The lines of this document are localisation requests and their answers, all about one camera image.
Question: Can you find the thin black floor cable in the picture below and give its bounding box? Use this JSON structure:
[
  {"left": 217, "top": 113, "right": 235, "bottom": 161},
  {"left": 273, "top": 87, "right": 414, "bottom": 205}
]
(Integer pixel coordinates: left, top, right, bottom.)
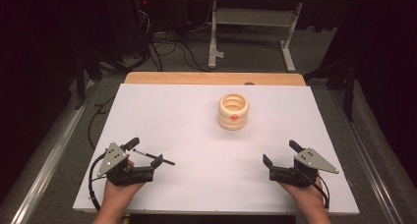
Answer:
[{"left": 87, "top": 95, "right": 116, "bottom": 150}]

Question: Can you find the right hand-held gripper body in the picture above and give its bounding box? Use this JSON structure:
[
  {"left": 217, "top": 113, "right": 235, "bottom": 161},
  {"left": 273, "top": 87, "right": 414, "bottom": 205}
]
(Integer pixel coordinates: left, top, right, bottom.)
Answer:
[{"left": 268, "top": 146, "right": 340, "bottom": 189}]

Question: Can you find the person's right hand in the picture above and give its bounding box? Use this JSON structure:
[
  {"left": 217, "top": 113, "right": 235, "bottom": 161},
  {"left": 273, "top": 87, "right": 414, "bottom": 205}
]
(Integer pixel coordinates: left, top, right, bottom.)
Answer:
[{"left": 277, "top": 177, "right": 327, "bottom": 212}]

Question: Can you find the person's left hand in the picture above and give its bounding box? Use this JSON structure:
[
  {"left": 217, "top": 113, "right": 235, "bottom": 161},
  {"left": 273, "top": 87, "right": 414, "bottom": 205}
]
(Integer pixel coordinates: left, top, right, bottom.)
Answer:
[{"left": 102, "top": 158, "right": 146, "bottom": 204}]

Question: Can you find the black pen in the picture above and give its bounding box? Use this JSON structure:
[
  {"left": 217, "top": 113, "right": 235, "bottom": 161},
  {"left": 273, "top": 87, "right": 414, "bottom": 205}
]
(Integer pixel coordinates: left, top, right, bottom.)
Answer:
[{"left": 132, "top": 148, "right": 176, "bottom": 166}]

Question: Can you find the aluminium floor rail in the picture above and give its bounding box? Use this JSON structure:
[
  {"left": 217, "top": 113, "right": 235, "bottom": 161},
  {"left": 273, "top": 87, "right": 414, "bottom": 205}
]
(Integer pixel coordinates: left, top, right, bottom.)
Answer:
[
  {"left": 329, "top": 88, "right": 408, "bottom": 224},
  {"left": 9, "top": 82, "right": 100, "bottom": 224}
]

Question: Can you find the white metal desk frame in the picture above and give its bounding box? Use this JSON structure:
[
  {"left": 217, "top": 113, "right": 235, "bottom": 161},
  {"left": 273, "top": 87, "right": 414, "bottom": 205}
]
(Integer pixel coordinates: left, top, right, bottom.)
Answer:
[{"left": 208, "top": 0, "right": 305, "bottom": 73}]

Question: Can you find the cream ribbed pen holder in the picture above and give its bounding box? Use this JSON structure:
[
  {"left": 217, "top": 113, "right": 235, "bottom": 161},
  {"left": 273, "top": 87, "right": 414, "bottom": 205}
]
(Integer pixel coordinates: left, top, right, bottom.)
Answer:
[{"left": 217, "top": 92, "right": 250, "bottom": 132}]

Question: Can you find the black metal stand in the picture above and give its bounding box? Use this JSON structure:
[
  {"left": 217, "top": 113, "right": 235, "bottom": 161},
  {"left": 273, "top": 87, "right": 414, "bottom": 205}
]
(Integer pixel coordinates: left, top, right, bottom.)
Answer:
[
  {"left": 73, "top": 49, "right": 103, "bottom": 111},
  {"left": 304, "top": 59, "right": 359, "bottom": 123}
]

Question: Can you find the white table board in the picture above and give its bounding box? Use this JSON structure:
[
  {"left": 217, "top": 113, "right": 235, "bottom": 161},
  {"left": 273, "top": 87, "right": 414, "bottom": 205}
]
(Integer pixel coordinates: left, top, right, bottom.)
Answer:
[{"left": 72, "top": 83, "right": 360, "bottom": 216}]

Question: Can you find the bundle of black floor cables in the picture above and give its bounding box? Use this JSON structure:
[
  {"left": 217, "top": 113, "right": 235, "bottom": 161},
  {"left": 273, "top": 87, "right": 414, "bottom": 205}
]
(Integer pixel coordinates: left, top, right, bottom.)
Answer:
[{"left": 129, "top": 28, "right": 210, "bottom": 73}]

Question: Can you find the right hand-held gripper cable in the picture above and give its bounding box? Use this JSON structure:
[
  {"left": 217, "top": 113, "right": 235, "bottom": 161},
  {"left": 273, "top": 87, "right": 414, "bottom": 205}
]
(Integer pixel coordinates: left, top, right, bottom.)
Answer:
[{"left": 301, "top": 167, "right": 330, "bottom": 210}]

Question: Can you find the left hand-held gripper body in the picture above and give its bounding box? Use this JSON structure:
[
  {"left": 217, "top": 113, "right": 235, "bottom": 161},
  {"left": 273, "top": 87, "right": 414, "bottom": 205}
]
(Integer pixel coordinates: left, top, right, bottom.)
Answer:
[{"left": 96, "top": 141, "right": 155, "bottom": 187}]

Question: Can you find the dark computer tower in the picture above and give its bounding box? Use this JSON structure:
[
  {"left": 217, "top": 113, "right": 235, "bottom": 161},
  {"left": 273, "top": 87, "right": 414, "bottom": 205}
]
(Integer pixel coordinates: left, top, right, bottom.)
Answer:
[{"left": 106, "top": 0, "right": 152, "bottom": 59}]

